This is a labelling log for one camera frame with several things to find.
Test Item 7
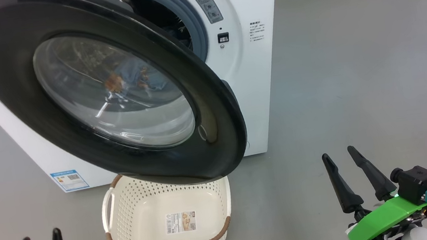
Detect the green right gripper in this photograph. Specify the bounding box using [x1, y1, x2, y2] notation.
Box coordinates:
[321, 137, 427, 240]

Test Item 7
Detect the blue printed garment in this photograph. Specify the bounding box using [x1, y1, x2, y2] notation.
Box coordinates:
[103, 55, 169, 99]

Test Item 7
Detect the round black glass washer door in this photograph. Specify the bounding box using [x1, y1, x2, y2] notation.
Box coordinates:
[0, 0, 253, 208]

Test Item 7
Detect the white front-load washing machine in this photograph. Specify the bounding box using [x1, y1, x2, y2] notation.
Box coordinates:
[0, 0, 300, 201]

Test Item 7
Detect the grey rubber door gasket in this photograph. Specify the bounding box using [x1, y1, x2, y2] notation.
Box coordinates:
[93, 0, 211, 75]

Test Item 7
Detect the blue energy label sticker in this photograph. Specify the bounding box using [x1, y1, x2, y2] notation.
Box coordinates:
[50, 168, 90, 193]

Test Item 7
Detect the cream perforated laundry basket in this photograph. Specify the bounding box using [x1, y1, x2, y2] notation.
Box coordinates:
[97, 161, 237, 240]

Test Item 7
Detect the paper label inside basket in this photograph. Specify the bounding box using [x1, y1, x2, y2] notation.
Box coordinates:
[165, 210, 198, 235]

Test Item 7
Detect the small printed text sticker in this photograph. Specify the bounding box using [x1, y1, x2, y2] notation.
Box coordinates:
[248, 19, 268, 43]

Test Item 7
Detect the grey warning sticker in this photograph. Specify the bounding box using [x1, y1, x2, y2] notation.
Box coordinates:
[190, 0, 224, 26]

